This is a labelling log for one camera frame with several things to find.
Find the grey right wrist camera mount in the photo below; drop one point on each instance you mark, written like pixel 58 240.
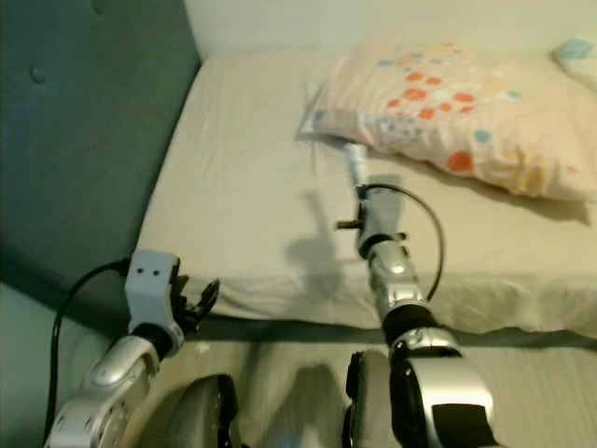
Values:
pixel 385 210

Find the pink dotted pillow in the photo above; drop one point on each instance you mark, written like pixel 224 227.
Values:
pixel 457 112

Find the cream cartoon print duvet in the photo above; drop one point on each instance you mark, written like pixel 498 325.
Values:
pixel 578 56

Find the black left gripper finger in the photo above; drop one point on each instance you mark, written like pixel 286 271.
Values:
pixel 207 303

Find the dark left robot leg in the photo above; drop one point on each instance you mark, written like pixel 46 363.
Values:
pixel 196 411

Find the beige sheeted mattress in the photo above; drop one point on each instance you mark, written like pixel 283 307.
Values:
pixel 242 187

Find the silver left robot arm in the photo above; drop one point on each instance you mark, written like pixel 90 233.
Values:
pixel 112 373

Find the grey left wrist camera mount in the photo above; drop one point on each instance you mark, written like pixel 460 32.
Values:
pixel 152 285

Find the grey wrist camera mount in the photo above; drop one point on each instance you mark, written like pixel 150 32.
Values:
pixel 385 210
pixel 152 285

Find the dark grey bed base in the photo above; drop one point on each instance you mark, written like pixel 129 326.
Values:
pixel 289 328

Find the dark teal padded headboard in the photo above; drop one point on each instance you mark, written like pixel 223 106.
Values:
pixel 84 140

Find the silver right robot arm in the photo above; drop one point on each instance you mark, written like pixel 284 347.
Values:
pixel 396 280

